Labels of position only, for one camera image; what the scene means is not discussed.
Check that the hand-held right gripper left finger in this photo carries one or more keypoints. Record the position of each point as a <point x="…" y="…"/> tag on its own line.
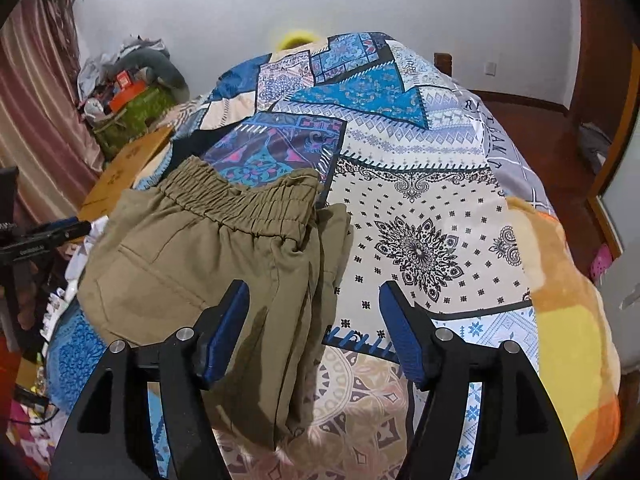
<point x="225" y="340"/>

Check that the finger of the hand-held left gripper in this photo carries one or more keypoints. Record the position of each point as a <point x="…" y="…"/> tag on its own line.
<point x="62" y="230"/>

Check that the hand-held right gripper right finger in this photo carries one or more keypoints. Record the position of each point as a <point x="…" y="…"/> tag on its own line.
<point x="405" y="340"/>

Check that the khaki pants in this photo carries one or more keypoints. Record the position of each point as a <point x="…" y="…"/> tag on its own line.
<point x="200" y="270"/>

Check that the yellow wooden lap desk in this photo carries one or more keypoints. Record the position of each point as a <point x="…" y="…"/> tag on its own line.
<point x="125" y="175"/>

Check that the green storage box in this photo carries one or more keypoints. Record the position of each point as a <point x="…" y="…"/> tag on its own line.
<point x="132" y="120"/>

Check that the striped pink curtain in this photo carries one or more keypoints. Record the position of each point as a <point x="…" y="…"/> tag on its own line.
<point x="35" y="100"/>

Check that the orange box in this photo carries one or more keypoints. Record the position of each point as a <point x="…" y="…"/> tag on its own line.
<point x="127" y="96"/>

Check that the black garment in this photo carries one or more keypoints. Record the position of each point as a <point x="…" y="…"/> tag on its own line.
<point x="192" y="144"/>

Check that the orange yellow plush blanket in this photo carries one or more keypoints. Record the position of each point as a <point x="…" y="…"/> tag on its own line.
<point x="575" y="320"/>

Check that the blue patchwork quilt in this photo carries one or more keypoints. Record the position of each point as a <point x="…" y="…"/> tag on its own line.
<point x="425" y="170"/>

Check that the pile of clothes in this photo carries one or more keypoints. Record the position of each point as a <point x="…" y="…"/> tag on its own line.
<point x="107" y="62"/>

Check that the pink slipper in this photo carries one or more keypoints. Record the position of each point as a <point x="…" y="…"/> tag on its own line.
<point x="601" y="261"/>

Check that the frosted sliding wardrobe door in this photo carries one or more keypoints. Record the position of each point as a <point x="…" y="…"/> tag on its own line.
<point x="625" y="195"/>

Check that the grey bag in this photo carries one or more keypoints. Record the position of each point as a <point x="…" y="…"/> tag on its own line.
<point x="595" y="147"/>

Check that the wooden door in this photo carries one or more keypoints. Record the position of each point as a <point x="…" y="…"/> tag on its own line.
<point x="587" y="35"/>

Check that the wooden bed post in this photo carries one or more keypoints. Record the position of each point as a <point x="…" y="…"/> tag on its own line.
<point x="443" y="65"/>

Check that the white wall socket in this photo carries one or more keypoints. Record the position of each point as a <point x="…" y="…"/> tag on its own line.
<point x="490" y="68"/>

